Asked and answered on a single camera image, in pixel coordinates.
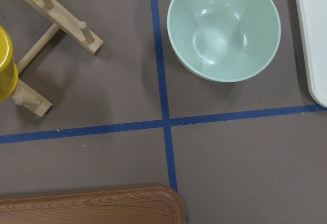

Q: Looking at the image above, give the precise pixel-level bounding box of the cream bear serving tray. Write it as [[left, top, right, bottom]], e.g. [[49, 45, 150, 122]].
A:
[[296, 0, 326, 107]]

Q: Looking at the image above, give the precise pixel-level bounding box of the green bowl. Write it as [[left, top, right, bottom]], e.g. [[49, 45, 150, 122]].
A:
[[167, 0, 281, 82]]

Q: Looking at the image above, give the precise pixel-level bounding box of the wooden cutting board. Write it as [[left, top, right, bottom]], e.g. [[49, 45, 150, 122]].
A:
[[1, 185, 186, 223]]

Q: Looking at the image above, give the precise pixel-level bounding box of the yellow cup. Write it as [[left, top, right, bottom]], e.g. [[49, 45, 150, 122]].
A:
[[1, 26, 18, 102]]

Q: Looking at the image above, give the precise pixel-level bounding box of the wooden dish rack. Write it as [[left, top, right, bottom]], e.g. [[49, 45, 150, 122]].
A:
[[11, 0, 103, 117]]

